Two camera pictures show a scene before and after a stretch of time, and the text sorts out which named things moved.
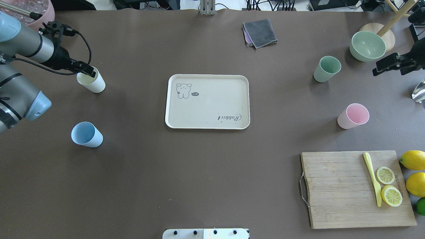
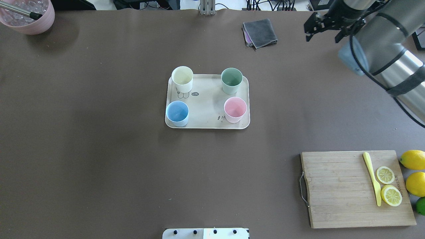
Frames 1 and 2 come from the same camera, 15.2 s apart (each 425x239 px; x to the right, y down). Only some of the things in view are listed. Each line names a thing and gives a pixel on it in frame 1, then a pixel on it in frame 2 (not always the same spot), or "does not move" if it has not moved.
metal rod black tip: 33,15 does not move
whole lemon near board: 413,159 does not move
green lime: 420,205 does not move
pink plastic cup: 356,114 → 234,108
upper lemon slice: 385,175 does not move
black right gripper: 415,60 → 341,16
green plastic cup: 328,66 → 231,78
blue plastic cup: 87,134 → 177,113
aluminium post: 207,7 does not move
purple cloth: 248,40 does not move
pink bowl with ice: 45,7 does not move
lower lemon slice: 391,195 does not move
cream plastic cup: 97,84 → 182,77
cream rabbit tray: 208,101 does not move
